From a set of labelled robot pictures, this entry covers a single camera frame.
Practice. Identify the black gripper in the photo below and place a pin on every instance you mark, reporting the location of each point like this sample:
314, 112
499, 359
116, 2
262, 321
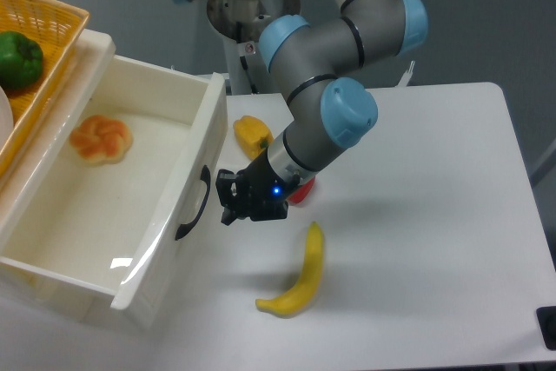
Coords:
255, 192

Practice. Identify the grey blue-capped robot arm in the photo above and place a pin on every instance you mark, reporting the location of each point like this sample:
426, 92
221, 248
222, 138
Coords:
311, 67

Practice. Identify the yellow toy bell pepper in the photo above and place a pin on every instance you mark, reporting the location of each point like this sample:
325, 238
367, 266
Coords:
252, 135

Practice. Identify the red toy bell pepper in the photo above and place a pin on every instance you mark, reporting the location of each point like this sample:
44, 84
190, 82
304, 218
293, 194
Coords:
302, 193

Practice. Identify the yellow toy banana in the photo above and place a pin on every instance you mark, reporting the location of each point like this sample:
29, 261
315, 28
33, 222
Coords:
301, 294

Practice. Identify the orange toy bread roll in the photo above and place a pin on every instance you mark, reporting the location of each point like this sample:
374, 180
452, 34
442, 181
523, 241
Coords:
100, 139

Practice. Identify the yellow woven basket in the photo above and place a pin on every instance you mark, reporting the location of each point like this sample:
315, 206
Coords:
37, 37

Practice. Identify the green toy bell pepper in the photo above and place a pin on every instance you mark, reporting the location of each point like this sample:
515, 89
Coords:
21, 60

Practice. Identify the black object at table corner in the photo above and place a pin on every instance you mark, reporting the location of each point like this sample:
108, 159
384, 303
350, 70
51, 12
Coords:
546, 317

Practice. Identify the black top drawer handle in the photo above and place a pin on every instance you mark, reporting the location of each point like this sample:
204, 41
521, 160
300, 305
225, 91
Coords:
185, 228

